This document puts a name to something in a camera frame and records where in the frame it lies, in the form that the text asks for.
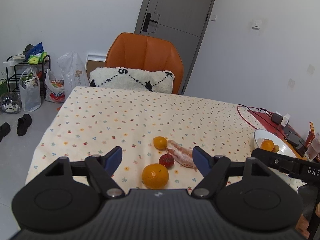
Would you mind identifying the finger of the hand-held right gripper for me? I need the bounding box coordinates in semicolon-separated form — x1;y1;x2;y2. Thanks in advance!
251;148;292;174

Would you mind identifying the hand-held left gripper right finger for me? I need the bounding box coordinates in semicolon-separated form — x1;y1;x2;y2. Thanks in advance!
191;146;275;199

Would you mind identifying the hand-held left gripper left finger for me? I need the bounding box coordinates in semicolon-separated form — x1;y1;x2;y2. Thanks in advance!
43;146;125;200

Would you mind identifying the large orange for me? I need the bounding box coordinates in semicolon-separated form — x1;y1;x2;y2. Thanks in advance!
260;139;275;152
142;163;169;190

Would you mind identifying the white oval bowl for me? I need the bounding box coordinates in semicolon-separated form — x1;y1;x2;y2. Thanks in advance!
253;129;298;159

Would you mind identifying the red lychee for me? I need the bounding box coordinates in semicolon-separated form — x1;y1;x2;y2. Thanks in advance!
159;154;175;169

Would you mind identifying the small orange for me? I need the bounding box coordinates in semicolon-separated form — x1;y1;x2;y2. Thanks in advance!
153;136;168;150

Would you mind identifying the person's right hand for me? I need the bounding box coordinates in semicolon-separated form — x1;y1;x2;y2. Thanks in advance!
295;201;320;239

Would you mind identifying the black flat device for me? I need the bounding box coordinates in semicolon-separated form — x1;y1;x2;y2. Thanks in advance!
282;124;298;137
286;133;305;147

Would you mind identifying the clear drinking glass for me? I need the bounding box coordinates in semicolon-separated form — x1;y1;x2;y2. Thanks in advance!
304;132;320;162

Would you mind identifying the floral tablecloth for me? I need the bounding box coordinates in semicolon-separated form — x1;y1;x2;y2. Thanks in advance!
25;86;308;193

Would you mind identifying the red table mat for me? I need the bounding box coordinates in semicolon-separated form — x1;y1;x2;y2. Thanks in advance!
249;109;308;161

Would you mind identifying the red yellow snack packet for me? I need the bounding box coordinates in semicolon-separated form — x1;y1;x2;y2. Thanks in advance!
307;121;315;148

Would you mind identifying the white cushion black pattern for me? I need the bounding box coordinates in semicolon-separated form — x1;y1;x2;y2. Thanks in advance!
89;67;174;94

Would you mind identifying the white bag red print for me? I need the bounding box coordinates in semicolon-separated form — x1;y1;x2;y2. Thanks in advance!
45;69;67;103

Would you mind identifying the clear plastic bag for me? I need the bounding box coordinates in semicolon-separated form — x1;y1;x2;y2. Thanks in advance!
57;52;90;98

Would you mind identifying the white framed board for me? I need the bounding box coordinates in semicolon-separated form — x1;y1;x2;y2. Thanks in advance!
85;53;107;81

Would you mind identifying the white plastic bag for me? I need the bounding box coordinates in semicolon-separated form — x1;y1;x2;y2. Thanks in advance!
19;68;42;112

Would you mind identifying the orange chair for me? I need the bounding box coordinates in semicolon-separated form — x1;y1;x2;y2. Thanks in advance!
104;32;184;95

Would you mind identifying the transparent bag with shoes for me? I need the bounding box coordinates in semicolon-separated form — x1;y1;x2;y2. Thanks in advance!
0;92;22;114

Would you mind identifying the green packet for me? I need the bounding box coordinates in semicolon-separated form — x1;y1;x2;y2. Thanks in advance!
28;51;48;65

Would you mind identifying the black shelf rack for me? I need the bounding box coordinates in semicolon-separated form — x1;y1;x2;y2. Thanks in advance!
3;54;51;101

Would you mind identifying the blue packet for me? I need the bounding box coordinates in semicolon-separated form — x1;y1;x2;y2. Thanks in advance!
29;42;44;58

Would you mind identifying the dark cloth item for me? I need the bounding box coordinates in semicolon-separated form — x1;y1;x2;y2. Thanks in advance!
22;44;35;56

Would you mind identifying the grey door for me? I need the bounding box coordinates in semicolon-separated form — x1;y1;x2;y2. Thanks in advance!
134;0;221;96

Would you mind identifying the black door handle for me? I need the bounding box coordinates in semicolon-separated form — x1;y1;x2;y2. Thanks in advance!
142;13;159;32

